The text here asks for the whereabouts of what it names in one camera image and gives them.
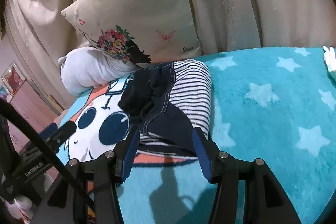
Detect turquoise star cartoon blanket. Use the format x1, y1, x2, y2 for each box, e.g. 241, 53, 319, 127
55, 47, 336, 224

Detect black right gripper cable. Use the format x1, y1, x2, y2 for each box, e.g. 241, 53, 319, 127
0, 99, 95, 212

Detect beige floral print pillow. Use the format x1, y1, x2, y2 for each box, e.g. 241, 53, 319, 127
62, 0, 202, 66

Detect white plush pillow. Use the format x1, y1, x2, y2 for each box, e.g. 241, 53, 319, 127
58, 47, 138, 96

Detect white plush toy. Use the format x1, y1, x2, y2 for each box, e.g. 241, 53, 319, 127
322, 46, 336, 81

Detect striped navy child pants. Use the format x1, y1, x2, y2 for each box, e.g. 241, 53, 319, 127
118, 59, 212, 159

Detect framed picture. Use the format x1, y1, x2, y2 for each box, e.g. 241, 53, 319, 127
1, 61, 26, 95

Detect beige padded headboard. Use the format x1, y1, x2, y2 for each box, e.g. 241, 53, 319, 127
1, 0, 335, 107

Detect pink wooden nightstand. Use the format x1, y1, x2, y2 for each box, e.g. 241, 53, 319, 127
7, 80, 60, 151

